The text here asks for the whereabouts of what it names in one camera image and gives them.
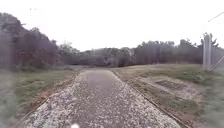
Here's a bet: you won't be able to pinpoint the grey gravel path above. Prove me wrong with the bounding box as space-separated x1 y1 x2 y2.
20 68 184 128

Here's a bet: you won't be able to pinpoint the grass field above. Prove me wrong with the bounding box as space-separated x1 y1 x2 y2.
109 63 224 128

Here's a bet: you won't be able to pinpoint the wood of trees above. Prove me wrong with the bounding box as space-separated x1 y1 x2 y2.
0 12 221 71

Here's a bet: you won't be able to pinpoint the grass verge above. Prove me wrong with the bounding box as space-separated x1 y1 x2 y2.
0 64 84 128

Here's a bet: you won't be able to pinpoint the overhead wires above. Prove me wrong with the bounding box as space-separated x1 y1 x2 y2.
207 11 224 24

